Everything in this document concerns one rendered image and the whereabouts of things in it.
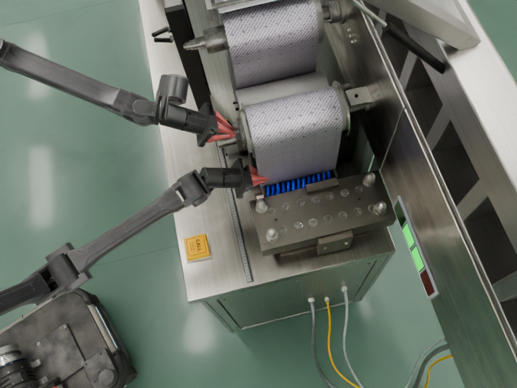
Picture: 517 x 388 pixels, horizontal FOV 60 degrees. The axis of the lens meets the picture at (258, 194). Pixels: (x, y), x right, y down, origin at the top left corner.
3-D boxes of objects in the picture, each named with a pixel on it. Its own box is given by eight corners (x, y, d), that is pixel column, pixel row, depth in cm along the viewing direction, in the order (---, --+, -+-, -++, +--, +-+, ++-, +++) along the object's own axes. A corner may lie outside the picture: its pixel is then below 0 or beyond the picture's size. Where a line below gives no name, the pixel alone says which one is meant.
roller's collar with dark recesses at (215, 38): (205, 41, 125) (201, 24, 120) (226, 36, 126) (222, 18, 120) (209, 58, 123) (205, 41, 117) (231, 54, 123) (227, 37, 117)
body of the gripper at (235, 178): (242, 199, 130) (218, 199, 126) (235, 168, 134) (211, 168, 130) (251, 188, 124) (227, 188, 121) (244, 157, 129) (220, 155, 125)
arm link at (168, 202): (64, 294, 112) (41, 258, 112) (71, 292, 118) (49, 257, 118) (209, 199, 118) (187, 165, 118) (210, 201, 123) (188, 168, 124)
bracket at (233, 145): (232, 176, 153) (218, 128, 125) (251, 172, 153) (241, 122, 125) (235, 189, 151) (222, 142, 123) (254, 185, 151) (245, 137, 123)
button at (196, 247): (185, 240, 145) (183, 238, 142) (206, 235, 145) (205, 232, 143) (188, 261, 142) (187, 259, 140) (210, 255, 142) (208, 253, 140)
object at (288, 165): (260, 187, 138) (255, 158, 121) (334, 169, 138) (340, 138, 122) (260, 188, 138) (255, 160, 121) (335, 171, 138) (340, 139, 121)
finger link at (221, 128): (229, 149, 122) (198, 142, 117) (226, 128, 125) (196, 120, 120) (242, 135, 117) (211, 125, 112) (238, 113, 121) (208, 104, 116)
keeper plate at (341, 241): (315, 249, 139) (317, 238, 129) (347, 242, 139) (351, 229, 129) (318, 257, 138) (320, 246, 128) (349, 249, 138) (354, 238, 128)
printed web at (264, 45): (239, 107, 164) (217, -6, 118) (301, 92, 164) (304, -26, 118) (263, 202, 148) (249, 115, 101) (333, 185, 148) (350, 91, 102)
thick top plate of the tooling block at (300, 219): (251, 208, 140) (249, 200, 134) (375, 178, 141) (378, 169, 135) (262, 256, 133) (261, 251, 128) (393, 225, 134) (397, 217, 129)
